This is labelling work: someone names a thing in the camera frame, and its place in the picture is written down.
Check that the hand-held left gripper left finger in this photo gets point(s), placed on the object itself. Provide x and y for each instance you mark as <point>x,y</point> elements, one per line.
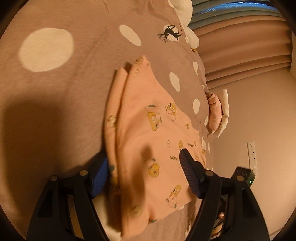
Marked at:
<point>99,178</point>

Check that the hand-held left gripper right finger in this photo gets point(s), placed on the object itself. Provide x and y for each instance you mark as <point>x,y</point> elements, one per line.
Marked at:
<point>188,171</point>

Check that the pink printed long-sleeve shirt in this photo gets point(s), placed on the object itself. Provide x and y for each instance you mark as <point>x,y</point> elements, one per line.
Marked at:
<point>143,129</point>

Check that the folded pink and white clothes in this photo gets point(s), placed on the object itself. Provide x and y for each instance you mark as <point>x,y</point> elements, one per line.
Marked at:
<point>224,104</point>

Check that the folded pink garment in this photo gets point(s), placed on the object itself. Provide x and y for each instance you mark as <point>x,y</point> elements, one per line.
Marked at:
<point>215,111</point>

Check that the mauve dotted blanket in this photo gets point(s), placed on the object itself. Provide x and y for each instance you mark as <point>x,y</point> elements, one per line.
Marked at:
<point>69,104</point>

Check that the pink curtain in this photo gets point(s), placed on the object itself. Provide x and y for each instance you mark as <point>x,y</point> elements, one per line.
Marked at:
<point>242,51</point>

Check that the white goose plush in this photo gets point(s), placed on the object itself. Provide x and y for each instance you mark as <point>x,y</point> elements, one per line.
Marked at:
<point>185,14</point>

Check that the teal curtain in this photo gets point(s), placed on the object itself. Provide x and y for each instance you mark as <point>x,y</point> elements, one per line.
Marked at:
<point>231,14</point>

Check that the white wall socket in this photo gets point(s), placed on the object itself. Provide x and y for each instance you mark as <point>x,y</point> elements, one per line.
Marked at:
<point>252,155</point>

